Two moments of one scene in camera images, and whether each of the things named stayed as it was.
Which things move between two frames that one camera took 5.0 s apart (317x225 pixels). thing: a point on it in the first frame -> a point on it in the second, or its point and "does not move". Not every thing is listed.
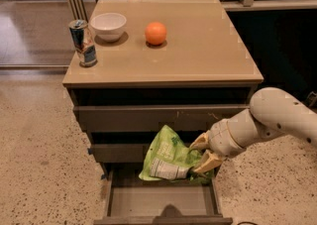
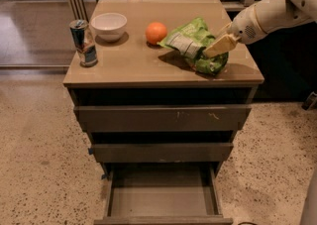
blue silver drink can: (83, 43) does not move
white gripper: (220, 139) -> (244, 28)
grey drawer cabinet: (180, 62) does not move
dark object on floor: (311, 99) does not move
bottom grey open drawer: (132, 200) does not move
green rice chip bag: (169, 157) -> (189, 39)
